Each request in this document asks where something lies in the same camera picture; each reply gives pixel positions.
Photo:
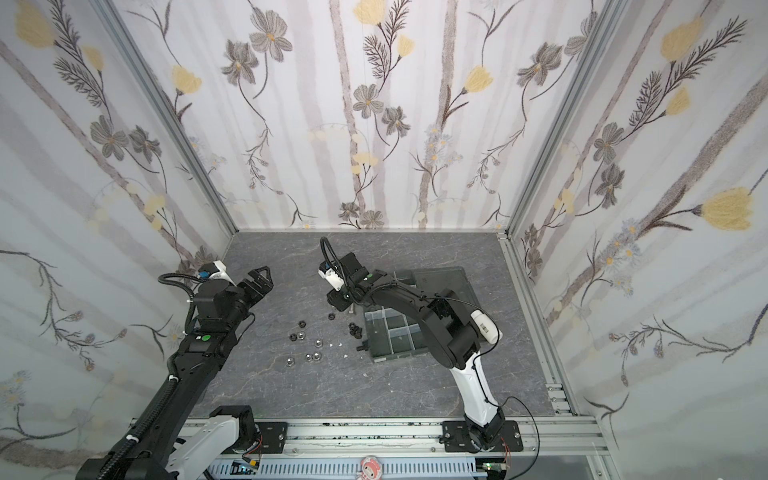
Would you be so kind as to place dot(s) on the green plastic organizer box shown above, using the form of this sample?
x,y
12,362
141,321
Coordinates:
x,y
422,311

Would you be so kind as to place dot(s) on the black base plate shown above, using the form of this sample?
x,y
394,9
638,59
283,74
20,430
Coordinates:
x,y
262,437
456,438

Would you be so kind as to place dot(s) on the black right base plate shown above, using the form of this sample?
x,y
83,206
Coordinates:
x,y
456,438

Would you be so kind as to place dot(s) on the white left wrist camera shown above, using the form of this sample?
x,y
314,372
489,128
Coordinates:
x,y
214,270

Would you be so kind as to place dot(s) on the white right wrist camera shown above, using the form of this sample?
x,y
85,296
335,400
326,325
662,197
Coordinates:
x,y
332,277

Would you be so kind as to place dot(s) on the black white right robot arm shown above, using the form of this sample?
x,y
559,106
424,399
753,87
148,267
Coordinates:
x,y
482,412

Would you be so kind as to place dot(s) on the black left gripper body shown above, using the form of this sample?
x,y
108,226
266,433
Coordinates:
x,y
252,295

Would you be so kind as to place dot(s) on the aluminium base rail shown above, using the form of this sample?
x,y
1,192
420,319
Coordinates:
x,y
409,448

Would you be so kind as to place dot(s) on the pink figurine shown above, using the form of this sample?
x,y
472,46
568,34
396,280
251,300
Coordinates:
x,y
370,469

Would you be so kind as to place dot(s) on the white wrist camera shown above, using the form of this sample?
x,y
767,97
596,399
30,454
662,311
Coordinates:
x,y
332,277
214,270

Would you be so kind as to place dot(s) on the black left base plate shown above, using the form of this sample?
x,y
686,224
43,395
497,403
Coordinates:
x,y
262,437

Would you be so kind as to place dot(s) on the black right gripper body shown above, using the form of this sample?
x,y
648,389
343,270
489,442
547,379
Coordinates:
x,y
346,294

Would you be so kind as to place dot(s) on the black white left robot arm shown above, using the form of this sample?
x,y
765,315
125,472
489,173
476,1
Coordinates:
x,y
152,448

